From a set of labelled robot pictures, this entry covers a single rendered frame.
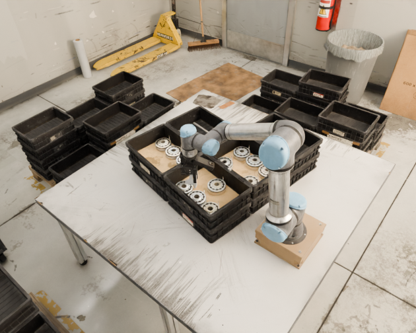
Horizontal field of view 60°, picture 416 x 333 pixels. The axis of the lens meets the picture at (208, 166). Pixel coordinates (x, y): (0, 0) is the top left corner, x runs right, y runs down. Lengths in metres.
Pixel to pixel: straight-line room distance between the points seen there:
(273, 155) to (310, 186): 0.94
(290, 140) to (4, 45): 3.86
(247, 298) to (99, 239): 0.84
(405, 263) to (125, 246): 1.96
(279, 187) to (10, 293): 1.57
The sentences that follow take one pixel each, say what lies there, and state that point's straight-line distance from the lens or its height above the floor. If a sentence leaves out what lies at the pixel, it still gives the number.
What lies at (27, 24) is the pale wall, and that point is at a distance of 4.82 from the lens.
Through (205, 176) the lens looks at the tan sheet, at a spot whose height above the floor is 0.83.
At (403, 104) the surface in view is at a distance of 4.41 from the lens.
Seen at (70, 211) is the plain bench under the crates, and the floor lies 0.70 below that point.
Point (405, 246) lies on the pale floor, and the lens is 3.09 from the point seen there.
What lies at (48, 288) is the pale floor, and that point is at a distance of 2.87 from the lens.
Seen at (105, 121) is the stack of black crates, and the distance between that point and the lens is 3.29.
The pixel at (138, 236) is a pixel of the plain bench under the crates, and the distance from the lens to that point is 2.02.
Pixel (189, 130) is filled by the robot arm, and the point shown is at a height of 1.29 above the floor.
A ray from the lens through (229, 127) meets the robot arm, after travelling 1.66.
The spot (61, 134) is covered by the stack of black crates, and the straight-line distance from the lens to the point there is 3.25.
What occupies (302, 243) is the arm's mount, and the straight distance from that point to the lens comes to 1.86.
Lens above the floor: 2.27
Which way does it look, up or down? 42 degrees down
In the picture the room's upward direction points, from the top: 3 degrees counter-clockwise
